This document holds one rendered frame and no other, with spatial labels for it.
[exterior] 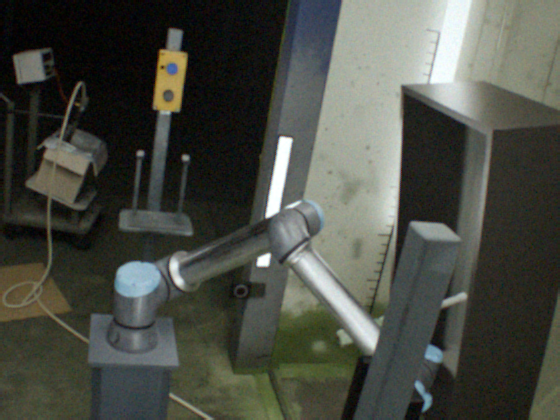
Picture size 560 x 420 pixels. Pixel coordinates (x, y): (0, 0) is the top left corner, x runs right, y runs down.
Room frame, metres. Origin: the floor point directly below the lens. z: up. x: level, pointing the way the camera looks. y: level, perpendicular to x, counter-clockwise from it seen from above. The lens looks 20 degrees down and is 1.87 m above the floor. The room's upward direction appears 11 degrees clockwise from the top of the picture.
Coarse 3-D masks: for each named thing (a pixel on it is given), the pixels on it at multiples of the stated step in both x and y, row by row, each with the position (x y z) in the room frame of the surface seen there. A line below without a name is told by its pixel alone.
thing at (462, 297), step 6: (462, 294) 1.90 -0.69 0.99; (444, 300) 1.89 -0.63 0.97; (450, 300) 1.88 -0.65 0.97; (456, 300) 1.89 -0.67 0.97; (462, 300) 1.89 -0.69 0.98; (444, 306) 1.87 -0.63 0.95; (378, 324) 1.79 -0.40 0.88; (342, 330) 1.79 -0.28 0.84; (342, 336) 1.76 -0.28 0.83; (348, 336) 1.76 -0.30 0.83; (342, 342) 1.75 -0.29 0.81; (348, 342) 1.76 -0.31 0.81
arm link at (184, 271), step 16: (304, 208) 1.70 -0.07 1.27; (320, 208) 1.76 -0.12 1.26; (256, 224) 1.77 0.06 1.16; (320, 224) 1.72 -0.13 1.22; (224, 240) 1.81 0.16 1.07; (240, 240) 1.77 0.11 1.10; (256, 240) 1.74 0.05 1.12; (176, 256) 1.90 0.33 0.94; (192, 256) 1.86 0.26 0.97; (208, 256) 1.81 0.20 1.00; (224, 256) 1.78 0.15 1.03; (240, 256) 1.76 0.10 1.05; (256, 256) 1.76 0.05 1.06; (176, 272) 1.85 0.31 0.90; (192, 272) 1.83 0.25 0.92; (208, 272) 1.82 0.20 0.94; (224, 272) 1.83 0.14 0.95; (176, 288) 1.85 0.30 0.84; (192, 288) 1.87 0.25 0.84
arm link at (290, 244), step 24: (288, 216) 1.62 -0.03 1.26; (288, 240) 1.55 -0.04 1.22; (312, 240) 1.59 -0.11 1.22; (288, 264) 1.55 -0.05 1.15; (312, 264) 1.53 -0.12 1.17; (312, 288) 1.51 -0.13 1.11; (336, 288) 1.50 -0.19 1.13; (336, 312) 1.47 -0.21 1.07; (360, 312) 1.47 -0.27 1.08; (360, 336) 1.44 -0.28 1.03
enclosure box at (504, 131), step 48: (432, 96) 1.98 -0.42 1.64; (480, 96) 2.00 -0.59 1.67; (432, 144) 2.23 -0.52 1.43; (480, 144) 2.28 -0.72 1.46; (528, 144) 1.64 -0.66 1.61; (432, 192) 2.25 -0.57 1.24; (480, 192) 2.26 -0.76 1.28; (528, 192) 1.66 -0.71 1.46; (480, 240) 1.62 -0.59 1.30; (528, 240) 1.68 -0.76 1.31; (480, 288) 1.64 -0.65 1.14; (528, 288) 1.70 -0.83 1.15; (432, 336) 2.32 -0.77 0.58; (480, 336) 1.66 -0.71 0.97; (528, 336) 1.73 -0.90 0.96; (432, 384) 2.07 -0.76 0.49; (480, 384) 1.69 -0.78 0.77; (528, 384) 1.76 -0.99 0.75
